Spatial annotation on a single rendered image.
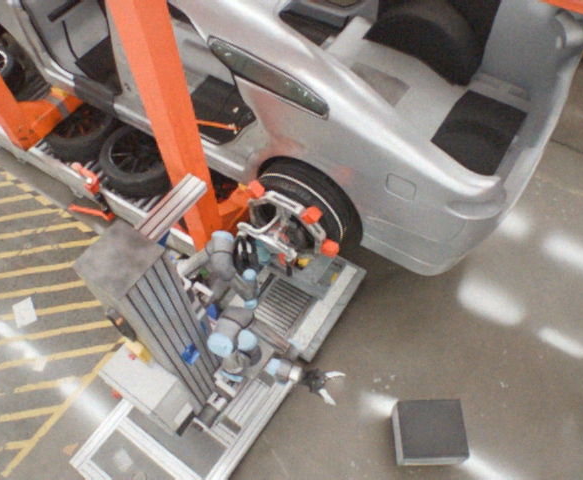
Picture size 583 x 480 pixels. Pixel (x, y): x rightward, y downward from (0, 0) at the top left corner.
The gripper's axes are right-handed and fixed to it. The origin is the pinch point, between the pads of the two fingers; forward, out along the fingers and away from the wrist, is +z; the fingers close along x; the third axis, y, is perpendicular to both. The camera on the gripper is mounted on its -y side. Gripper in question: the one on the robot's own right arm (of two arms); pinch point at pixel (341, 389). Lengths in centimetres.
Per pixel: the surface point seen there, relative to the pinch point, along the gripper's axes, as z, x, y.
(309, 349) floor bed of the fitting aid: -34, -68, 107
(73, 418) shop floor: -170, 31, 130
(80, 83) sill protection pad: -258, -163, 6
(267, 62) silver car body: -86, -122, -76
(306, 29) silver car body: -124, -298, 3
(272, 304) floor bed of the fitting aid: -72, -92, 107
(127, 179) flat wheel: -207, -127, 57
